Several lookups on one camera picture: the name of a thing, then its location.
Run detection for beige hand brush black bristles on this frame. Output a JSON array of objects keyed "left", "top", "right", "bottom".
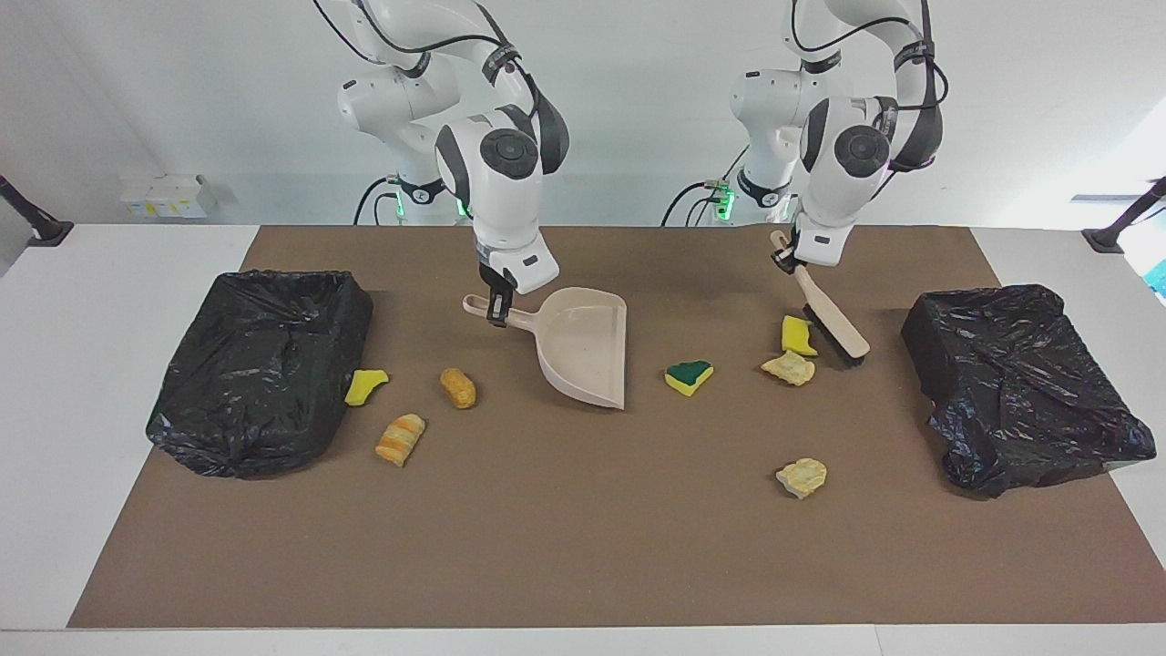
[{"left": 770, "top": 230, "right": 871, "bottom": 367}]

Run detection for beige plastic dustpan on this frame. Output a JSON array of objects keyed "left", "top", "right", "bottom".
[{"left": 462, "top": 287, "right": 629, "bottom": 411}]

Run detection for beige toy bread piece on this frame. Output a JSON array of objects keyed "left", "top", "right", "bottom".
[
  {"left": 761, "top": 350, "right": 817, "bottom": 387},
  {"left": 775, "top": 457, "right": 829, "bottom": 500}
]

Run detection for green and yellow sponge piece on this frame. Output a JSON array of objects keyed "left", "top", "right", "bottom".
[{"left": 664, "top": 360, "right": 715, "bottom": 398}]

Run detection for black bag lined bin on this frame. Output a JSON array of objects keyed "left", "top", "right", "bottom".
[
  {"left": 146, "top": 269, "right": 374, "bottom": 480},
  {"left": 900, "top": 284, "right": 1158, "bottom": 500}
]

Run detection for brown toy nugget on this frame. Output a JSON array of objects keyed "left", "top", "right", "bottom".
[{"left": 440, "top": 367, "right": 477, "bottom": 410}]

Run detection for yellow sponge scrap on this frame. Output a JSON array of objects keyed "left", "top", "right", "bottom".
[{"left": 344, "top": 369, "right": 390, "bottom": 407}]

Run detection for orange striped toy croissant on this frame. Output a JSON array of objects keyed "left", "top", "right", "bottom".
[{"left": 374, "top": 413, "right": 427, "bottom": 468}]

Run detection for brown table mat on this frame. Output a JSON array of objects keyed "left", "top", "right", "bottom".
[{"left": 66, "top": 225, "right": 1166, "bottom": 630}]

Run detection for black base cable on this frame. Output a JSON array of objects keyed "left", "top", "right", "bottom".
[
  {"left": 353, "top": 176, "right": 402, "bottom": 226},
  {"left": 660, "top": 141, "right": 750, "bottom": 226}
]

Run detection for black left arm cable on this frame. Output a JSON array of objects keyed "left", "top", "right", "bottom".
[{"left": 791, "top": 0, "right": 950, "bottom": 174}]

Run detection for black camera stand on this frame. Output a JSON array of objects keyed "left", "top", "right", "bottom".
[
  {"left": 0, "top": 173, "right": 74, "bottom": 249},
  {"left": 1081, "top": 178, "right": 1166, "bottom": 254}
]

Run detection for white wall socket box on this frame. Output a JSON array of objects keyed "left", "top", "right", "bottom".
[{"left": 120, "top": 175, "right": 218, "bottom": 220}]

